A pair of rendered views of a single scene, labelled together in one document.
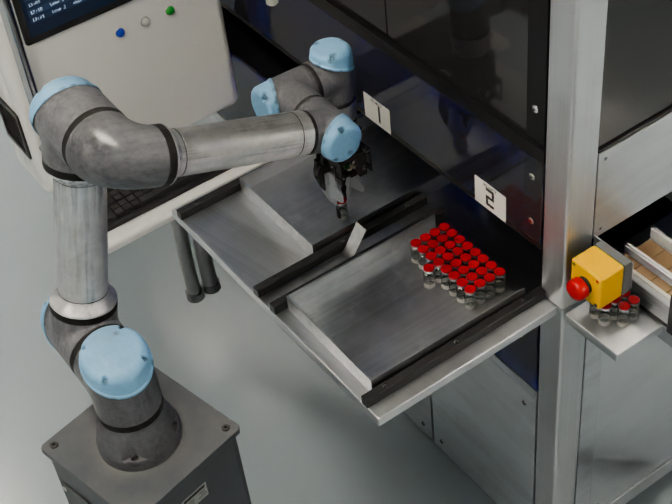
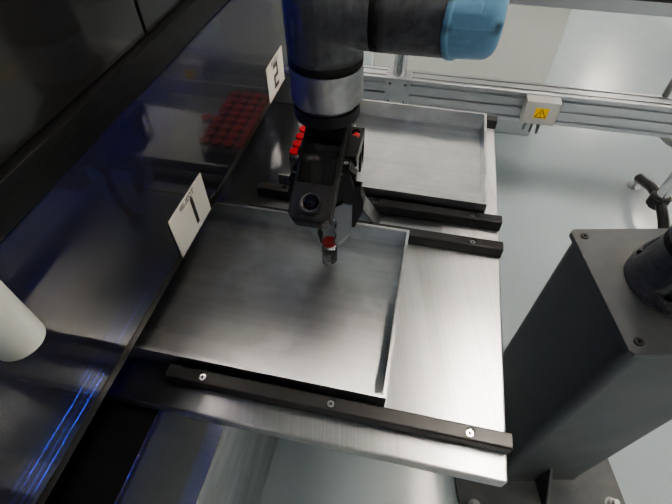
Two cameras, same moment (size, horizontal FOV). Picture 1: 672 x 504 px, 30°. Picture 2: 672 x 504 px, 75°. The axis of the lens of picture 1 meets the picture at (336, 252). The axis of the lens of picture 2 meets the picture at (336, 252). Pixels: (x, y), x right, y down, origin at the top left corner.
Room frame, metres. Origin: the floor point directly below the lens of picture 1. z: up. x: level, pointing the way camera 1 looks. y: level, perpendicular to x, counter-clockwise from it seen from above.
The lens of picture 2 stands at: (2.13, 0.26, 1.39)
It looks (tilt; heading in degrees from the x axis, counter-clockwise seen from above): 50 degrees down; 223
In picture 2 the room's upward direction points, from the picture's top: straight up
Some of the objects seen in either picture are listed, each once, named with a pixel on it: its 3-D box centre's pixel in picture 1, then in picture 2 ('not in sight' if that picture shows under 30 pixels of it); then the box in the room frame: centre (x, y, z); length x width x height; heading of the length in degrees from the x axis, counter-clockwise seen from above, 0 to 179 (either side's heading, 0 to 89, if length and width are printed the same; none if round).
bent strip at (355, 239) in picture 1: (333, 253); (399, 212); (1.71, 0.01, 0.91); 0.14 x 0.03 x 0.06; 121
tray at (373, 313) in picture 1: (404, 298); (389, 149); (1.58, -0.11, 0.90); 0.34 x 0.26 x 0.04; 120
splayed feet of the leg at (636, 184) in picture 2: not in sight; (653, 207); (0.20, 0.35, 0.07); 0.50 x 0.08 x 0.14; 31
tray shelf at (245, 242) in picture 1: (369, 249); (347, 222); (1.75, -0.06, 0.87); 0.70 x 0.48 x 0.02; 31
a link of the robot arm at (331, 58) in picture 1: (331, 73); (327, 0); (1.83, -0.03, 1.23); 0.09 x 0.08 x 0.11; 120
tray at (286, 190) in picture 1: (345, 179); (274, 287); (1.93, -0.04, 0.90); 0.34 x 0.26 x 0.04; 121
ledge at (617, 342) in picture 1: (619, 318); not in sight; (1.49, -0.48, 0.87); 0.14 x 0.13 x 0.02; 121
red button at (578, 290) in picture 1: (580, 287); not in sight; (1.46, -0.40, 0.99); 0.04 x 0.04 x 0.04; 31
